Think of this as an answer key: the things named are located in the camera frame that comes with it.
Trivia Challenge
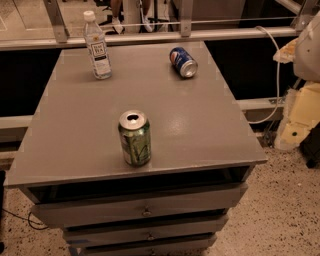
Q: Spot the person's white shoe left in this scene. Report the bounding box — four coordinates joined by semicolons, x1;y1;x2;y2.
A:
112;17;124;34

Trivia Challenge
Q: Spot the blue Pepsi can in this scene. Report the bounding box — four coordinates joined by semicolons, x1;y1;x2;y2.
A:
169;47;198;78

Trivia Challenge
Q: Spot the black floor cable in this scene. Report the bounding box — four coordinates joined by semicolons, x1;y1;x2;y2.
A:
1;208;49;231

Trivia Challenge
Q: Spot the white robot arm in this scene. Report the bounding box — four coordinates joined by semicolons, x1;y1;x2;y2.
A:
273;11;320;150

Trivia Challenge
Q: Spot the bottom grey drawer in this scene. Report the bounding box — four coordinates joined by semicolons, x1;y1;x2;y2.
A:
78;233;216;256

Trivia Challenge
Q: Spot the grey drawer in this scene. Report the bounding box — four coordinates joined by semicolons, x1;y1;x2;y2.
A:
32;182;248;228
63;212;228;248
78;233;216;256

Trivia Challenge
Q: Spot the clear plastic water bottle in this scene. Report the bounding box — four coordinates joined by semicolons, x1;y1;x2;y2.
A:
83;11;112;80

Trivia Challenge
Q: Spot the white cable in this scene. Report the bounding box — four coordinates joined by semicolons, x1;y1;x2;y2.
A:
248;25;282;125

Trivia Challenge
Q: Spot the person's white shoe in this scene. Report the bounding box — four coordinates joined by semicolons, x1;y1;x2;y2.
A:
112;17;124;34
142;16;153;33

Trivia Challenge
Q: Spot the metal railing frame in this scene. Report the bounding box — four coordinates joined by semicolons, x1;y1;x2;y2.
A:
0;0;319;51

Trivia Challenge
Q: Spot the grey drawer cabinet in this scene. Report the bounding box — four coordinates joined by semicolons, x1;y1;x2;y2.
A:
6;42;266;256

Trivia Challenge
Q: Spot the middle grey drawer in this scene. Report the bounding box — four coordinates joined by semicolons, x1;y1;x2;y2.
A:
63;212;228;248

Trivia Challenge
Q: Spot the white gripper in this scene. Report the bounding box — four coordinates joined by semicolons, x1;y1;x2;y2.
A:
273;39;320;151

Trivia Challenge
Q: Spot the person's white shoe right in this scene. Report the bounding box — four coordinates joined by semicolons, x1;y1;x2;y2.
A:
142;16;153;33

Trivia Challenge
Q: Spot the top grey drawer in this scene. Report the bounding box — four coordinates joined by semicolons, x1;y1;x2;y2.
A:
32;182;248;228

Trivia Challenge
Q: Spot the green soda can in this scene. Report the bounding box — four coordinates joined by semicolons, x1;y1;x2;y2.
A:
118;110;151;166

